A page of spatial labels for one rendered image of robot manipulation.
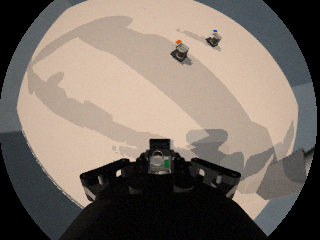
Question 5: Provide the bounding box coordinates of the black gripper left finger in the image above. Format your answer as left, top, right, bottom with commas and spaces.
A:
79, 149, 151, 202

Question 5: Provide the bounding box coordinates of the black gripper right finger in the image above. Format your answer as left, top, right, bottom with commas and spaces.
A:
169, 149, 241, 199

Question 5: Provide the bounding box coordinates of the black rack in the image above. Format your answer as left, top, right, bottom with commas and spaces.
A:
149, 139, 170, 149

